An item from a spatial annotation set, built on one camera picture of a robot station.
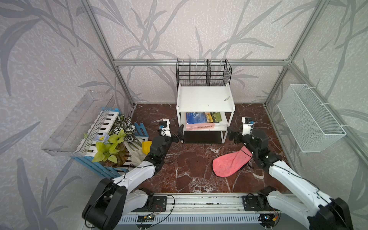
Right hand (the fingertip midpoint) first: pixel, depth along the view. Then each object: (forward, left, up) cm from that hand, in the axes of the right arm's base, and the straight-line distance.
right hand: (233, 125), depth 79 cm
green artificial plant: (-15, +63, +2) cm, 64 cm away
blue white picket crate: (-6, +67, +10) cm, 68 cm away
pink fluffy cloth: (-14, +2, -21) cm, 25 cm away
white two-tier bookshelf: (+8, +16, +13) cm, 22 cm away
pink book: (+1, +19, -2) cm, 19 cm away
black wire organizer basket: (+44, +15, +5) cm, 47 cm away
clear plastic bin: (-11, +79, +10) cm, 80 cm away
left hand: (+1, +32, +1) cm, 32 cm away
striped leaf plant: (-3, +59, +6) cm, 59 cm away
